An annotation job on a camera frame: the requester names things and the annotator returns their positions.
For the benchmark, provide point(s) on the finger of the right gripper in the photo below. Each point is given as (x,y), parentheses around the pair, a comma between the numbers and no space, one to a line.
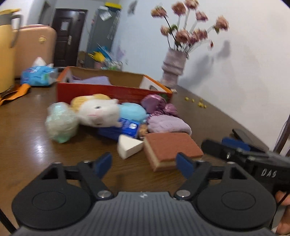
(235,143)

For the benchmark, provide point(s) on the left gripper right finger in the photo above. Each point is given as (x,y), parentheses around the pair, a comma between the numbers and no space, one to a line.
(195,172)

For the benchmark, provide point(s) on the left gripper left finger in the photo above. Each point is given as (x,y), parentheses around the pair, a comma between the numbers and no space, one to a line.
(91,174)

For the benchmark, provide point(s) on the brown scrub sponge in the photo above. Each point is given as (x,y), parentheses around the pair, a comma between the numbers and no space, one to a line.
(161,149)

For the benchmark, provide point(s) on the white wedge sponge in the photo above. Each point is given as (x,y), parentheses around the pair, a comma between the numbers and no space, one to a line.
(128,146)

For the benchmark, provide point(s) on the plastic white ball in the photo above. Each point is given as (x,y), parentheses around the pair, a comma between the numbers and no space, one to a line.
(61,123)

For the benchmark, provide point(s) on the white yellow plush toy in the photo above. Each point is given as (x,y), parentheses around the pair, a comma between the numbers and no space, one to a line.
(98,110)

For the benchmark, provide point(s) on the lavender towel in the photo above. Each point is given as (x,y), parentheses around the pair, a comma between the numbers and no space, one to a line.
(168,124)

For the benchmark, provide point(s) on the blue fluffy heart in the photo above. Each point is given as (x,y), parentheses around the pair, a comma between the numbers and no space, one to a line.
(132,111)

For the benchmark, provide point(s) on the purple satin scrunchies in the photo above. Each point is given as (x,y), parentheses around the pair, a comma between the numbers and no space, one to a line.
(156,105)

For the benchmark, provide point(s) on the purple drawstring pouch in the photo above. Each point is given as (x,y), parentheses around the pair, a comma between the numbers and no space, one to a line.
(99,80)

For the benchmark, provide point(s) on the black smartphone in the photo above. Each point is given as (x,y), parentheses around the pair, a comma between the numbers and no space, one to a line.
(240,135)

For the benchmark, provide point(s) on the yellow petal crumbs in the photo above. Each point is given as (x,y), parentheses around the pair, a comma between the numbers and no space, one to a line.
(200,103)

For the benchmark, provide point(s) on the blue wet wipes pack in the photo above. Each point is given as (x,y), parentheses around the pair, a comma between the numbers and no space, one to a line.
(128,127)

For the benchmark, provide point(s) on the red cardboard box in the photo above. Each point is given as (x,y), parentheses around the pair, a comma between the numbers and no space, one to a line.
(124,86)

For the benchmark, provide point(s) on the pink textured vase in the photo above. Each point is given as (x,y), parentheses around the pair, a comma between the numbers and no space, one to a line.
(173,67)

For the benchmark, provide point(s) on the blue tissue pack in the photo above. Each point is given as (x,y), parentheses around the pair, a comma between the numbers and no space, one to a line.
(40,74)

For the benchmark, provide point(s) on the dried pink roses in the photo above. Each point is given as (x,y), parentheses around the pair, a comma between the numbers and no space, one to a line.
(184,36)

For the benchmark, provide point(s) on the yellow blue toy pile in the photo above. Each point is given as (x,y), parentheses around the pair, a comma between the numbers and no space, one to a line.
(100,54)

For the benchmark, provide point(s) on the grey refrigerator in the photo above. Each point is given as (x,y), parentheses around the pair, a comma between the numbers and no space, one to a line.
(102,32)

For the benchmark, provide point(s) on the pink ribbed suitcase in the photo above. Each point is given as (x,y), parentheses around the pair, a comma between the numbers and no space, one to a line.
(34,41)

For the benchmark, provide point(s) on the dark entrance door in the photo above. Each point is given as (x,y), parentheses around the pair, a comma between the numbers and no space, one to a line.
(68,24)

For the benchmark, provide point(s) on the yellow thermos jug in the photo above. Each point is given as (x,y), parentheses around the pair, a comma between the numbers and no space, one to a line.
(10,30)

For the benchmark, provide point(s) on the wire storage cart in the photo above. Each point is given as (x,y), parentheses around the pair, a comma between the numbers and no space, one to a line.
(112,65)

